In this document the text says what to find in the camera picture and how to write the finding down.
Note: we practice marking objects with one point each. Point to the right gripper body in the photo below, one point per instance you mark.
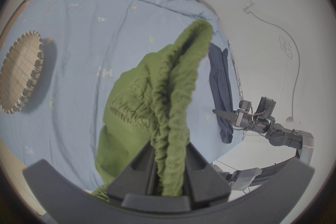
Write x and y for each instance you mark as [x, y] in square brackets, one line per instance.
[246, 120]

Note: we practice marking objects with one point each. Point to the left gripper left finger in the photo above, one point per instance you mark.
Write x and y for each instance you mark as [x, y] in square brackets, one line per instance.
[136, 178]

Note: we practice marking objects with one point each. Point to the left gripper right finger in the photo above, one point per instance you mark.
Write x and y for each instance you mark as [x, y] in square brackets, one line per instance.
[204, 181]

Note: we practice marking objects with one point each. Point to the bed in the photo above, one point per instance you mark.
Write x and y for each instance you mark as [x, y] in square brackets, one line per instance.
[84, 55]

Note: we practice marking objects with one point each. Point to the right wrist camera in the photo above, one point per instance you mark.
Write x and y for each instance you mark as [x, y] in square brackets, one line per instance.
[266, 107]

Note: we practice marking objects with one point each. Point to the round woven basket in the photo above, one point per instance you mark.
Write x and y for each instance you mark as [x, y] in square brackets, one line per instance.
[18, 73]

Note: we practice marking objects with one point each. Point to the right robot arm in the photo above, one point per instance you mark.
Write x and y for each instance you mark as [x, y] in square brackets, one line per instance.
[288, 139]

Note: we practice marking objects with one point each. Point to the green shorts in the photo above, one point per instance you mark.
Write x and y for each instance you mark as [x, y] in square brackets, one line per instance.
[157, 73]

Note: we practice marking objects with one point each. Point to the dark blue garment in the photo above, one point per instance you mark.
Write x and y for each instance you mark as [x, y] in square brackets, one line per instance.
[220, 86]

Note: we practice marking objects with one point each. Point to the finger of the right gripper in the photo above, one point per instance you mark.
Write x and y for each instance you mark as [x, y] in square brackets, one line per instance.
[227, 115]

